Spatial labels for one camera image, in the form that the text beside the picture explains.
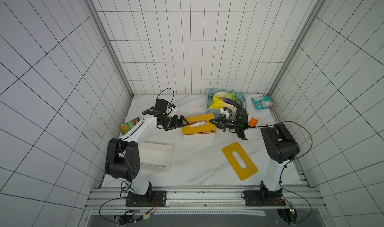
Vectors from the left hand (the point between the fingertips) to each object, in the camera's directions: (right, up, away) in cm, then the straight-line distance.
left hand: (180, 127), depth 86 cm
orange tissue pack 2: (+47, +2, +9) cm, 48 cm away
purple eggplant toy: (+41, +13, +24) cm, 49 cm away
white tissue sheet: (+12, +1, +4) cm, 12 cm away
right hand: (+15, +2, +2) cm, 16 cm away
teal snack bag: (+61, +16, +25) cm, 68 cm away
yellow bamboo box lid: (+17, 0, +2) cm, 17 cm away
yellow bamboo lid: (+36, -25, -5) cm, 44 cm away
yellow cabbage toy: (+25, +14, +16) cm, 33 cm away
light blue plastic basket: (+24, +8, +17) cm, 31 cm away
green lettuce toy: (+30, +21, +24) cm, 44 cm away
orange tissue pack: (+19, -3, +4) cm, 20 cm away
